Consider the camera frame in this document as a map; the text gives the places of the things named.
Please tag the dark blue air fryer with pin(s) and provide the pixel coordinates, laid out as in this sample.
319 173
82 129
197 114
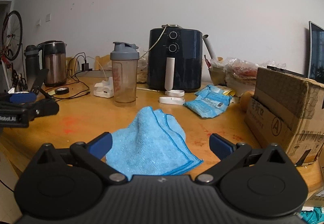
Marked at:
187 62

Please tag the grey plastic tube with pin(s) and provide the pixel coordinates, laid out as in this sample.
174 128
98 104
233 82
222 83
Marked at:
209 45

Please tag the steel electric kettle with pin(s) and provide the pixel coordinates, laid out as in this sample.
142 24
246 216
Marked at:
54 64

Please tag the small white open box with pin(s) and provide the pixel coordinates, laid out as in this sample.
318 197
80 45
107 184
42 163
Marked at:
102 91

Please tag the clear bag of dried grains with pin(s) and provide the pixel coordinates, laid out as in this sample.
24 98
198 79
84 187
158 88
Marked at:
142 72

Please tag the blue microfiber cloth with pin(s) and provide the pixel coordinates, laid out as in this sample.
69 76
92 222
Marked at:
151 143

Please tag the blue snack packet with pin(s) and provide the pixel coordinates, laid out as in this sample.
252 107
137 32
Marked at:
208 91
207 106

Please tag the clear shaker bottle grey lid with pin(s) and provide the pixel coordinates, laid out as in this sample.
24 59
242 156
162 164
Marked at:
125 79

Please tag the white wall switch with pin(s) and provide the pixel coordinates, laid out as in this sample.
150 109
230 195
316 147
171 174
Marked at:
38 22
48 17

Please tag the flat black frame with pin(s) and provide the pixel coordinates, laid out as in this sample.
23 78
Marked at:
283 70

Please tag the bicycle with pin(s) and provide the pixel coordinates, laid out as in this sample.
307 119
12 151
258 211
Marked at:
11 36

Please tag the black phone stand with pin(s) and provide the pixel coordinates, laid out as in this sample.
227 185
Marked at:
40 79

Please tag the thin white stick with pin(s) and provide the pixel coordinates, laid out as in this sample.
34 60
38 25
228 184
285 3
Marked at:
148 89

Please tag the yellow sticky note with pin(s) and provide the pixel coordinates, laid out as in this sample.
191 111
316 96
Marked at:
51 92

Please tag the television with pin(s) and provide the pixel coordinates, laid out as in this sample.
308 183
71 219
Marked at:
316 51

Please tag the teal plastic bag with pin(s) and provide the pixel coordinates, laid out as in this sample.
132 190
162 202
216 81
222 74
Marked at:
313 215

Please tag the small flat grey device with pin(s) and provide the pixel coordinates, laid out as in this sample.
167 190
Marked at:
170 26

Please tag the black power adapter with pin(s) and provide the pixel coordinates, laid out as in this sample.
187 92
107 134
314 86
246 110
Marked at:
86 65

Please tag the dark water bottle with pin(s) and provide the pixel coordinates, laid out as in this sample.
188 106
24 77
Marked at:
31 64

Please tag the white oval band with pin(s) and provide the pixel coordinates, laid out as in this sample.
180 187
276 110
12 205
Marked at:
174 90
164 100

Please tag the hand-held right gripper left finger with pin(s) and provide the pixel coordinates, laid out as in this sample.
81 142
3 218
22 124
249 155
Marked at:
101 143

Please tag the yellow packet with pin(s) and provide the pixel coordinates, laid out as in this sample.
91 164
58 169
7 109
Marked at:
230 92

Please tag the grey power strip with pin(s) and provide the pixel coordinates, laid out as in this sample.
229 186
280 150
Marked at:
98 73

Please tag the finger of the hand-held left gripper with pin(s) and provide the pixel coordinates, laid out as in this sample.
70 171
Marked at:
45 108
20 98

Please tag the cardboard box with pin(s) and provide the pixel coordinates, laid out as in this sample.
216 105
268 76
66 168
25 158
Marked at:
286 102

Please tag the black tape roll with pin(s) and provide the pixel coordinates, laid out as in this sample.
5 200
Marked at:
57 91

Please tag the orange fruit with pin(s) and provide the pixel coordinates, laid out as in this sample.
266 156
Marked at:
246 101

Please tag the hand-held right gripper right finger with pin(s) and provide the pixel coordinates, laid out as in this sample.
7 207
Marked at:
220 145

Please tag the clear bag of stacked food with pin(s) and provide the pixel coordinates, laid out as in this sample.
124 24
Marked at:
243 72

